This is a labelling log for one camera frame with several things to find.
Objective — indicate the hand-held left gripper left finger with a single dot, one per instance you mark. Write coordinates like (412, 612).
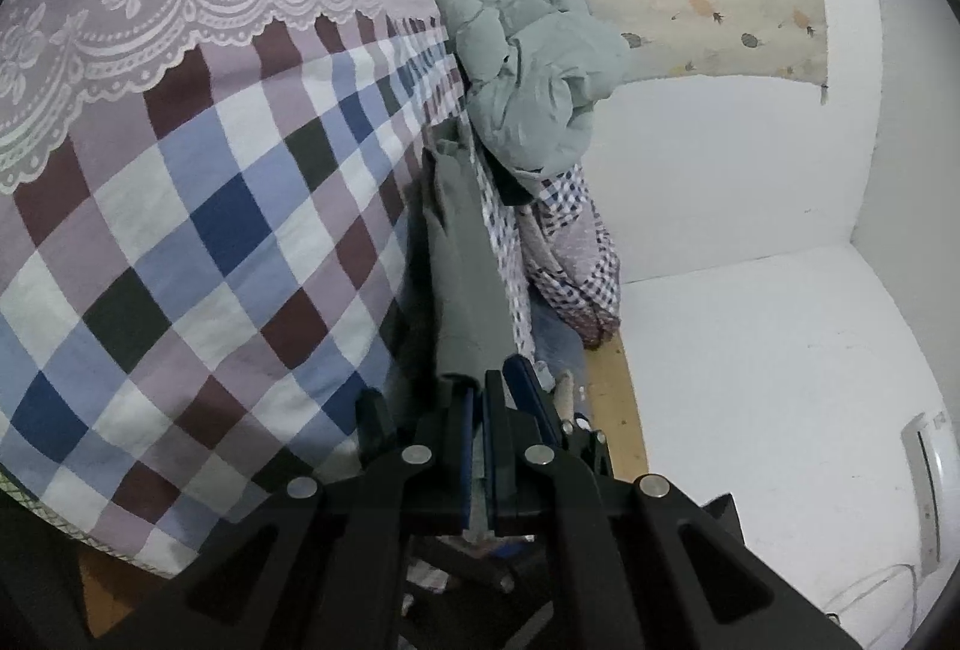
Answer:
(466, 470)

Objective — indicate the green-edged mattress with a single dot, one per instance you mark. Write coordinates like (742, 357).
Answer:
(45, 507)

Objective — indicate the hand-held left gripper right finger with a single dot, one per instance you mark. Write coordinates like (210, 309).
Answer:
(491, 470)

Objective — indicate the white wall appliance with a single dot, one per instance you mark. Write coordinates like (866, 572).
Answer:
(926, 492)

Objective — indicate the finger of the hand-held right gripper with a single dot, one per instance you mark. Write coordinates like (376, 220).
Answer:
(375, 425)
(525, 387)

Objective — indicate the checkered purple quilt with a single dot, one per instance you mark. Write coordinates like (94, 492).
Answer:
(577, 267)

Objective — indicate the checkered bed sheet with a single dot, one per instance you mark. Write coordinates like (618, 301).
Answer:
(210, 230)

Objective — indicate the blue printed pillow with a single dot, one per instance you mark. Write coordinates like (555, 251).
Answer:
(559, 342)

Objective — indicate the grey-green t-shirt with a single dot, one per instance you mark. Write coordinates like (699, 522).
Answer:
(465, 275)

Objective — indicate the light green puffer jacket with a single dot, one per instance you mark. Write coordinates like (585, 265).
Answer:
(525, 50)

